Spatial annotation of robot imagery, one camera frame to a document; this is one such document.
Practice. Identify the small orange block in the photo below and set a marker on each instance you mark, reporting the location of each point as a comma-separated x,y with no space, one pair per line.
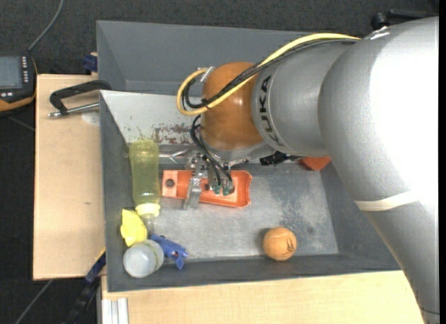
315,163

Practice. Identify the white spray bottle blue trigger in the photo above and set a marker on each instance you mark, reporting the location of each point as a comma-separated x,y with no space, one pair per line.
143,258

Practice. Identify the orange flat plastic tray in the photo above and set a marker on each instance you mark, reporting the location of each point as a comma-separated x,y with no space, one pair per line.
240,190

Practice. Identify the yellow-green spray bottle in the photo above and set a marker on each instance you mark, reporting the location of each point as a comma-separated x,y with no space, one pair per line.
144,173

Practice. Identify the grey metal bin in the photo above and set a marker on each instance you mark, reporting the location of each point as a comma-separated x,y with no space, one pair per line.
146,54

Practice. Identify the pale wood board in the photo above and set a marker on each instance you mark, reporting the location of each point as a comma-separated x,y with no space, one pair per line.
66,183

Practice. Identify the orange ball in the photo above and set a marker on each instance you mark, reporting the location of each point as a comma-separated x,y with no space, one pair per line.
279,243

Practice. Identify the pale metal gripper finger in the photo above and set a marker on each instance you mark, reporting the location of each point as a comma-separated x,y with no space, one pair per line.
196,193
187,200

